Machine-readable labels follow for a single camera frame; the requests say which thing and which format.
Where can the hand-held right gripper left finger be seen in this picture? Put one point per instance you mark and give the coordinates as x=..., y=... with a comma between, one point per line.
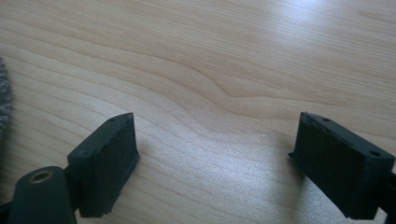
x=102, y=168

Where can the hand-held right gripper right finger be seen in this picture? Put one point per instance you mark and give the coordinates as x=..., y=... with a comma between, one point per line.
x=339, y=161

